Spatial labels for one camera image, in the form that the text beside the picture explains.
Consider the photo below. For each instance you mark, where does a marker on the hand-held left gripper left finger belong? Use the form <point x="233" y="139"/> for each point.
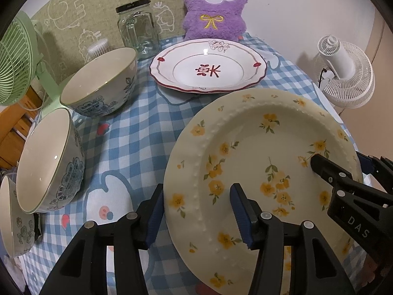
<point x="152" y="221"/>

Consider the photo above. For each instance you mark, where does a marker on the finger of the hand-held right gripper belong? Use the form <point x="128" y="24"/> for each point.
<point x="365" y="163"/>
<point x="322" y="167"/>

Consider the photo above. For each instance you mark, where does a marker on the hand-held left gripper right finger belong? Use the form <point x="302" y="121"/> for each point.
<point x="241" y="212"/>

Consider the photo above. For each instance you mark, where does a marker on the cream yellow floral plate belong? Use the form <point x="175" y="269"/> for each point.
<point x="245" y="147"/>

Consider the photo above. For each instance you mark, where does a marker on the blue patterned ceramic bowl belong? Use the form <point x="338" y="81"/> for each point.
<point x="18" y="230"/>
<point x="101" y="67"/>
<point x="46" y="159"/>

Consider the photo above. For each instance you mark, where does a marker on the white red-rimmed plate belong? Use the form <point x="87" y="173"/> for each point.
<point x="208" y="57"/>

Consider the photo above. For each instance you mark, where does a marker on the blue checked tablecloth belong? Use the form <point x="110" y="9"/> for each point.
<point x="138" y="135"/>

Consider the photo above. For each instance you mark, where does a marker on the white clip fan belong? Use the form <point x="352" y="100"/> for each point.
<point x="347" y="67"/>

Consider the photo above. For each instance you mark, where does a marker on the wooden bed headboard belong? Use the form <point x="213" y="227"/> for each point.
<point x="15" y="129"/>

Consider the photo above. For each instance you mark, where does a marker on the cotton swab container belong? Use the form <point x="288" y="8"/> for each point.
<point x="98" y="47"/>

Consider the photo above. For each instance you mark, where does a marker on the glass jar with black lid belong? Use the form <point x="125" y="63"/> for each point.
<point x="139" y="33"/>

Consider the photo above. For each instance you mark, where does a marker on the purple plush toy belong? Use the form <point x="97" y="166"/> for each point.
<point x="215" y="12"/>

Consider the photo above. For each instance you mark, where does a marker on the green desk fan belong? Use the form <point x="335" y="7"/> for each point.
<point x="15" y="61"/>

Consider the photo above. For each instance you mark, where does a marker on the green cartoon wall mat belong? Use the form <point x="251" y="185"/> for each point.
<point x="92" y="6"/>

